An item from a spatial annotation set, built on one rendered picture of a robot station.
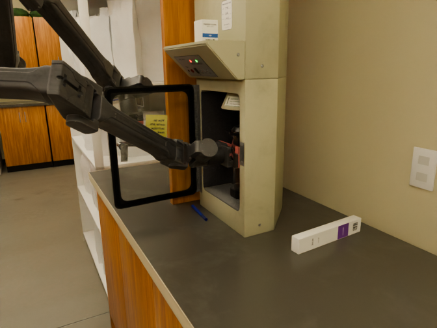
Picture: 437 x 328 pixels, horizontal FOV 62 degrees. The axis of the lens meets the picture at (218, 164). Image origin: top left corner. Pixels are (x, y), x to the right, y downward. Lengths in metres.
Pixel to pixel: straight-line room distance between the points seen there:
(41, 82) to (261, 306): 0.64
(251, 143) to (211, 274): 0.38
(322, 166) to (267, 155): 0.39
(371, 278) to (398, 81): 0.57
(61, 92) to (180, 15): 0.68
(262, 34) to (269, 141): 0.30
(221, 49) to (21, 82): 0.47
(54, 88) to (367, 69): 0.92
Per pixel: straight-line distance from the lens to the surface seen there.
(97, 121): 0.85
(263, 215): 1.14
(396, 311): 0.91
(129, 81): 1.27
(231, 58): 0.99
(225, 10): 1.12
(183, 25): 1.34
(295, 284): 0.93
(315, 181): 1.48
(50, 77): 0.78
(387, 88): 1.22
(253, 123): 1.04
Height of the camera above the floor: 1.45
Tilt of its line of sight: 15 degrees down
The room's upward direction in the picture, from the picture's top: 1 degrees counter-clockwise
